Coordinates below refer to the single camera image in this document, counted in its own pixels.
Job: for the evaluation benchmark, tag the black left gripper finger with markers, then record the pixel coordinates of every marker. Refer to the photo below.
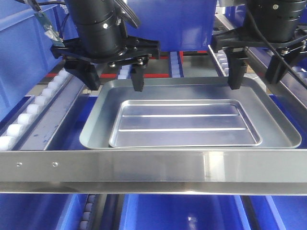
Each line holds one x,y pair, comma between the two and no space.
137,73
89,73

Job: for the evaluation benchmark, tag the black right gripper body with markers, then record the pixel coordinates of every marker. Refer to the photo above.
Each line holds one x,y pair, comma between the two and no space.
240,37

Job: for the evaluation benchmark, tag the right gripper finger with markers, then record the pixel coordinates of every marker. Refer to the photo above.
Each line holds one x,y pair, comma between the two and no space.
237,67
280,65

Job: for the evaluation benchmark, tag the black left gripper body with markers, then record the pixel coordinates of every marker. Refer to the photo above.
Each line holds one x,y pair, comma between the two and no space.
135,47

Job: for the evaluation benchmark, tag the small silver ribbed tray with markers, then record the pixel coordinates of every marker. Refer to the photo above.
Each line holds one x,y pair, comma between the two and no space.
183,123

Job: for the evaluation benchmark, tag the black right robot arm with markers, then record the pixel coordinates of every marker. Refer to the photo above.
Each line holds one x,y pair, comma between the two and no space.
273,20

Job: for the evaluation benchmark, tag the large grey tray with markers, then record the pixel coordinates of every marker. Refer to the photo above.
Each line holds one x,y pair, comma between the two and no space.
276,130

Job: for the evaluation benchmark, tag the steel shelf front beam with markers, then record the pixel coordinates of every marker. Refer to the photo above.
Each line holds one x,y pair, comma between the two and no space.
161,171

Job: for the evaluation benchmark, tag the blue bin below shelf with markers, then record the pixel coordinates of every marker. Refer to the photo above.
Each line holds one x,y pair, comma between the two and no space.
183,212

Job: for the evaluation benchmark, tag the large blue plastic bin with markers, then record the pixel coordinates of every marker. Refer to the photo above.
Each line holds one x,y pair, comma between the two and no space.
179,25

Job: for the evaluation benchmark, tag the green circuit board camera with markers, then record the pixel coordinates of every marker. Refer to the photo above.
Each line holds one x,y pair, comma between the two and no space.
45,23

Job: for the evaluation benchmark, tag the white roller conveyor rail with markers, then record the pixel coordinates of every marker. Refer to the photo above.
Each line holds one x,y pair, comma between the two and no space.
14,131

